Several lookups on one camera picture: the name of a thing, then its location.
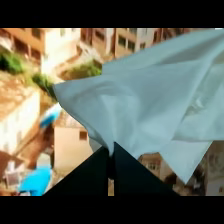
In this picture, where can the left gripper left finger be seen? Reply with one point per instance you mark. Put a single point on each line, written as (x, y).
(88, 176)

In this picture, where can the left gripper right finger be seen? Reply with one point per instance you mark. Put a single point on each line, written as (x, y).
(133, 176)

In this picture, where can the white garment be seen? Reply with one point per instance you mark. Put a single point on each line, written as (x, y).
(150, 100)

